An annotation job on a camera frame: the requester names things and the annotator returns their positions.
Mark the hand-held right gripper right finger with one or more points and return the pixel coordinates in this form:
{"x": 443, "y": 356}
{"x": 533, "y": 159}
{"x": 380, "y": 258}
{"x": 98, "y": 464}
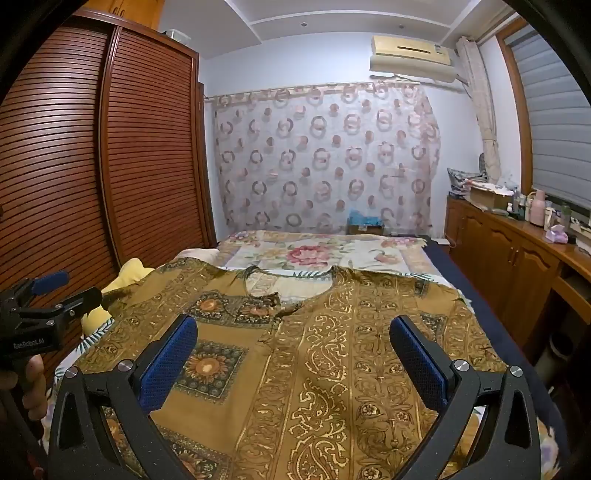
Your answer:
{"x": 418, "y": 360}

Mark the brown patterned shirt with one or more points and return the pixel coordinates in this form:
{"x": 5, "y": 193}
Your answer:
{"x": 300, "y": 369}

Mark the wooden sideboard cabinet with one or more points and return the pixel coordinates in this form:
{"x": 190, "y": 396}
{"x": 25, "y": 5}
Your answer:
{"x": 508, "y": 258}

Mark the floral fabric bag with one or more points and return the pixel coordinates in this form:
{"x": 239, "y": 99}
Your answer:
{"x": 461, "y": 177}

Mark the wooden overhead cabinet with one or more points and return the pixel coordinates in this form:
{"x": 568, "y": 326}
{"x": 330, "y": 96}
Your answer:
{"x": 138, "y": 14}

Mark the brown slatted wooden wardrobe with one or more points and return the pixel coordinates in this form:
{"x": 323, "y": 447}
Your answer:
{"x": 138, "y": 161}

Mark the palm leaf printed cloth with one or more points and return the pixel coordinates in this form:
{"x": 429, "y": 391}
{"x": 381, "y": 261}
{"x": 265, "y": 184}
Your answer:
{"x": 286, "y": 288}

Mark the beige tied window curtain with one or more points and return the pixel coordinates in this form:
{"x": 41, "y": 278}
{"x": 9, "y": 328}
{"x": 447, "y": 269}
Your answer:
{"x": 485, "y": 115}

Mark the pale pink pillow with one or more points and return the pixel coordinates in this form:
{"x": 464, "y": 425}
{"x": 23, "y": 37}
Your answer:
{"x": 198, "y": 254}

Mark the grey window blind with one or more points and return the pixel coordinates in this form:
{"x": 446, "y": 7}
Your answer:
{"x": 554, "y": 115}

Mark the blue crumpled cloth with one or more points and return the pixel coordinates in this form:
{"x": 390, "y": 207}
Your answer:
{"x": 364, "y": 217}

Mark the pink thermos flask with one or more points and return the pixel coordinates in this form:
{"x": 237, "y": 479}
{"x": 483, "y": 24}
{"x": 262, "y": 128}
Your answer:
{"x": 538, "y": 210}

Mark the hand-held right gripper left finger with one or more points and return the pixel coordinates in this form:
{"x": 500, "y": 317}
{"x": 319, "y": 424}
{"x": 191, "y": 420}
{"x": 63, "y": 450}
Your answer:
{"x": 166, "y": 364}

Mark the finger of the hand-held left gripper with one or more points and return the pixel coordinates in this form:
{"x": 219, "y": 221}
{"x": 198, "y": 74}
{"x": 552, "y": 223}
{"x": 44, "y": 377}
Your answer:
{"x": 51, "y": 280}
{"x": 78, "y": 298}

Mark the green bottle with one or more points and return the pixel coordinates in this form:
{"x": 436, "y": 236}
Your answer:
{"x": 565, "y": 214}

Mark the navy bed sheet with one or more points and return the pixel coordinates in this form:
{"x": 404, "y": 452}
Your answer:
{"x": 489, "y": 314}

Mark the grey trash bin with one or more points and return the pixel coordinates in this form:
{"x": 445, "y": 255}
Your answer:
{"x": 554, "y": 360}

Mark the purple tissue box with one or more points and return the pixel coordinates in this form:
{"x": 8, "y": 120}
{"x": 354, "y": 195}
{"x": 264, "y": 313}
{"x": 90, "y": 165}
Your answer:
{"x": 556, "y": 236}

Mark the beige wall air conditioner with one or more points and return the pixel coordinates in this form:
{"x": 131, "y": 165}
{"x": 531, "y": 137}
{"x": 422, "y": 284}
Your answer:
{"x": 415, "y": 55}

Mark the person's left hand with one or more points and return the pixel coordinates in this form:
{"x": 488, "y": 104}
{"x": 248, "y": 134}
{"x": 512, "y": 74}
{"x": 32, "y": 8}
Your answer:
{"x": 31, "y": 383}

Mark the wooden window frame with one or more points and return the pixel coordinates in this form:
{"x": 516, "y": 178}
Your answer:
{"x": 517, "y": 115}

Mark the clear plastic container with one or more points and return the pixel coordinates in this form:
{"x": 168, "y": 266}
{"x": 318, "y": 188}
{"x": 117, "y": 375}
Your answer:
{"x": 174, "y": 34}

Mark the open cardboard box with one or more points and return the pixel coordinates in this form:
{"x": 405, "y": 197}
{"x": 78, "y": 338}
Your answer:
{"x": 489, "y": 199}

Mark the floral rose blanket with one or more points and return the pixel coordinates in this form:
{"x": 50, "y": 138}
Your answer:
{"x": 314, "y": 254}

